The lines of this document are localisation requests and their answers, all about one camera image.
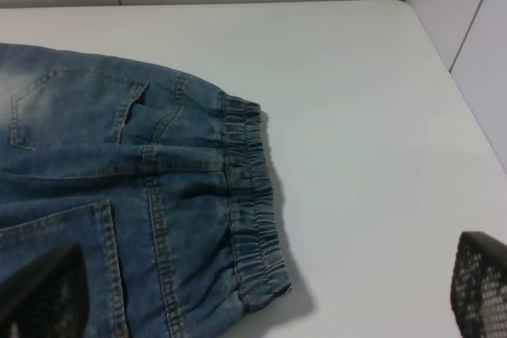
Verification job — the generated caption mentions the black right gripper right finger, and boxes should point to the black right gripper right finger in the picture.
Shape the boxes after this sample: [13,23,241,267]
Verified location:
[450,231,506,338]

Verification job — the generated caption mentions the children's blue denim shorts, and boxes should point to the children's blue denim shorts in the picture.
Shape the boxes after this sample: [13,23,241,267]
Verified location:
[1,44,291,337]

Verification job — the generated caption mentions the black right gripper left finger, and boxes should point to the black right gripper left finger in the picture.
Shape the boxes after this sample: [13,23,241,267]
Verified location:
[1,244,90,337]

